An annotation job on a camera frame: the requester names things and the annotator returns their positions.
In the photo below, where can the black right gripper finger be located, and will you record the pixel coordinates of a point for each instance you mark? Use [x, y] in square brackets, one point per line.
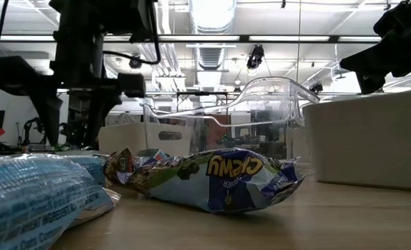
[372, 67]
[379, 50]

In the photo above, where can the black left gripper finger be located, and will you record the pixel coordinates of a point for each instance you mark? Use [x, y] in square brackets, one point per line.
[52, 118]
[94, 118]

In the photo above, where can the blue silver granola bar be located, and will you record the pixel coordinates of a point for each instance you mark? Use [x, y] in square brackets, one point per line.
[153, 154]
[25, 194]
[91, 168]

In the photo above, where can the black background robot arm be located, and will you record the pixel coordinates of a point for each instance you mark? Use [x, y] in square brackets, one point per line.
[30, 125]

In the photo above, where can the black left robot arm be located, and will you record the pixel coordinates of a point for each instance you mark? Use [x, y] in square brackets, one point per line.
[87, 14]

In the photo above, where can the brown red granola bar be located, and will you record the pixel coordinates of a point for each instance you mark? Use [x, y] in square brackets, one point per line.
[120, 165]

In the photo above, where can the blue Chewy granola bar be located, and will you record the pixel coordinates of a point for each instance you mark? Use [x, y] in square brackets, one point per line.
[226, 180]

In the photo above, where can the black ceiling spotlight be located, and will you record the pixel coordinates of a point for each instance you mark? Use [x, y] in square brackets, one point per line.
[255, 57]
[135, 62]
[316, 87]

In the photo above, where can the white plastic bin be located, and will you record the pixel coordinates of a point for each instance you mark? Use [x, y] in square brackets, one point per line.
[365, 139]

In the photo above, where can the thin vertical pole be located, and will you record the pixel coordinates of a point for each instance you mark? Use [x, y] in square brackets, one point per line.
[299, 21]

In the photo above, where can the clear plastic bin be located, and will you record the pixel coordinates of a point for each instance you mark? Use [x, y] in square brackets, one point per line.
[261, 104]

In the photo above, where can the red brown panel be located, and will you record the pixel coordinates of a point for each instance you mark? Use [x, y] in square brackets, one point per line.
[216, 137]

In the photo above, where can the black overhead light bar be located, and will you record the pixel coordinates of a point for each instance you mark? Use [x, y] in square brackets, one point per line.
[243, 38]

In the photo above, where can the black background workstation frame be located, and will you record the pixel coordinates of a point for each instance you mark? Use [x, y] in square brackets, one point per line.
[198, 93]

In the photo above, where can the silver ventilation duct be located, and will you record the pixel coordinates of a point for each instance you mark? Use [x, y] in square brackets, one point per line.
[210, 17]

